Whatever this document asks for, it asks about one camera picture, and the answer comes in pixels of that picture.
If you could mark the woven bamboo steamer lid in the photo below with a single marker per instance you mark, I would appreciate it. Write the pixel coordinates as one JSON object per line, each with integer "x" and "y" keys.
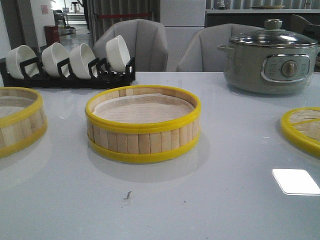
{"x": 301, "y": 126}

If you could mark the white steamer liner paper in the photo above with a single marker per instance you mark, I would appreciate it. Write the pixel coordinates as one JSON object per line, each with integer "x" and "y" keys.
{"x": 143, "y": 109}

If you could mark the bamboo steamer tier yellow rims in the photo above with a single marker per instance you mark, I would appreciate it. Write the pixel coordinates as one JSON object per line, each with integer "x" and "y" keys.
{"x": 143, "y": 142}

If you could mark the grey chair right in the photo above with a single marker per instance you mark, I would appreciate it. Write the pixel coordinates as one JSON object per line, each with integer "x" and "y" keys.
{"x": 201, "y": 53}

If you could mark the grey chair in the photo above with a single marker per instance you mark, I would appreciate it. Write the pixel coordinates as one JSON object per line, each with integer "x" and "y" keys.
{"x": 146, "y": 41}
{"x": 201, "y": 53}

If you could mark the white ceramic bowl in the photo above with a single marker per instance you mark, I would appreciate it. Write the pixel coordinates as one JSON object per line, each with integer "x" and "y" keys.
{"x": 79, "y": 58}
{"x": 117, "y": 54}
{"x": 17, "y": 56}
{"x": 51, "y": 56}

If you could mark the grey chair left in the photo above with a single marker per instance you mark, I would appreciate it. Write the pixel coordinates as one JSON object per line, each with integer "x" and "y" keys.
{"x": 146, "y": 41}

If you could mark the green electric cooking pot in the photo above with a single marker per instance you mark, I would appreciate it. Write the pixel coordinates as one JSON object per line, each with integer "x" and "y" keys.
{"x": 269, "y": 70}

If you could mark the black bowl rack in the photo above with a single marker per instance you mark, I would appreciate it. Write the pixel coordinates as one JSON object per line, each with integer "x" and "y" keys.
{"x": 100, "y": 75}

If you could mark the red bin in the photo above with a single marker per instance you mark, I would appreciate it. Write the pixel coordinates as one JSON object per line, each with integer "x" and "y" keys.
{"x": 51, "y": 33}

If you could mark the glass pot lid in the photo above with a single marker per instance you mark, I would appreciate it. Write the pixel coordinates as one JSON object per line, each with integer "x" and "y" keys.
{"x": 272, "y": 35}

